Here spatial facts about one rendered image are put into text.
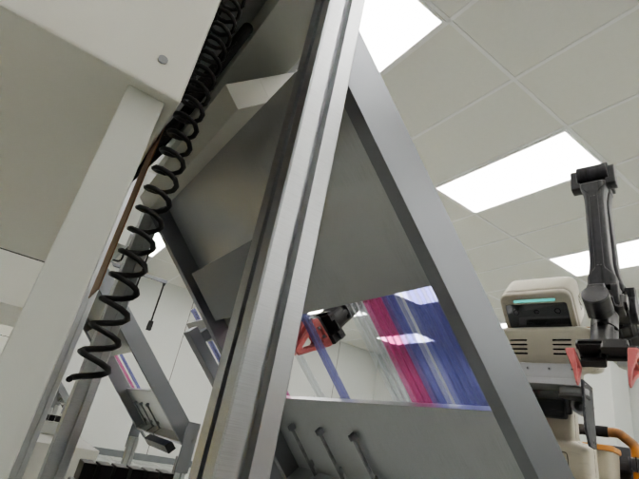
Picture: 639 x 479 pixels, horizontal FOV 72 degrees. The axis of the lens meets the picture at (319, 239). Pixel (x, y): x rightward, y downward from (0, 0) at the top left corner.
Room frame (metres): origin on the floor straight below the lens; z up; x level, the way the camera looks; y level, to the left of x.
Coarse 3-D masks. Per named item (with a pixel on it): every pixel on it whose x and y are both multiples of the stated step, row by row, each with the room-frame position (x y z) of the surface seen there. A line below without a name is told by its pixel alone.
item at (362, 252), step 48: (288, 96) 0.48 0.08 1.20; (240, 144) 0.62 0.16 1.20; (192, 192) 0.82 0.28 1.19; (240, 192) 0.70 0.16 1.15; (336, 192) 0.54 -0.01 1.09; (384, 192) 0.48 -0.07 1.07; (192, 240) 0.95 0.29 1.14; (240, 240) 0.80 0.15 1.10; (336, 240) 0.60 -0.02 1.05; (384, 240) 0.53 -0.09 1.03; (336, 288) 0.67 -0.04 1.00; (384, 288) 0.59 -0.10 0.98
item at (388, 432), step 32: (288, 416) 1.08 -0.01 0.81; (320, 416) 0.96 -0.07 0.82; (352, 416) 0.87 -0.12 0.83; (384, 416) 0.78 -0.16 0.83; (416, 416) 0.72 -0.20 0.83; (448, 416) 0.66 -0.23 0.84; (480, 416) 0.61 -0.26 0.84; (320, 448) 1.04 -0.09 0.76; (352, 448) 0.93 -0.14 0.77; (384, 448) 0.84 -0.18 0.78; (416, 448) 0.77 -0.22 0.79; (448, 448) 0.71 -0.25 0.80; (480, 448) 0.65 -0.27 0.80
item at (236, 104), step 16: (256, 80) 0.51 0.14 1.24; (272, 80) 0.52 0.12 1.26; (224, 96) 0.51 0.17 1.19; (240, 96) 0.50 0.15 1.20; (256, 96) 0.51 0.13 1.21; (208, 112) 0.55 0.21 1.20; (224, 112) 0.53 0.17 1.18; (240, 112) 0.52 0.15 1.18; (256, 112) 0.55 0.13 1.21; (192, 128) 0.61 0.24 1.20; (208, 128) 0.58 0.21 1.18; (224, 128) 0.56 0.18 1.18; (240, 128) 0.59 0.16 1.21; (192, 144) 0.64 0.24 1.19; (208, 144) 0.61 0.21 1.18; (224, 144) 0.65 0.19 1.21; (176, 160) 0.70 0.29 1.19; (192, 160) 0.67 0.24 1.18; (208, 160) 0.70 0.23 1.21; (160, 176) 0.78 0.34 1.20; (176, 176) 0.74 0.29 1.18; (192, 176) 0.77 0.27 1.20; (144, 192) 0.88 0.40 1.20; (176, 192) 0.85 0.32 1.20
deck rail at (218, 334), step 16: (160, 208) 0.94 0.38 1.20; (176, 224) 0.96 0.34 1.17; (176, 240) 0.97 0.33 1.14; (176, 256) 0.97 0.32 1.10; (192, 272) 1.00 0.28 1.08; (192, 288) 1.00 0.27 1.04; (208, 320) 1.03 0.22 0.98; (224, 320) 1.05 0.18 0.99; (224, 336) 1.06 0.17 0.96; (288, 448) 1.18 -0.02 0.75; (288, 464) 1.18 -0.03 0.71
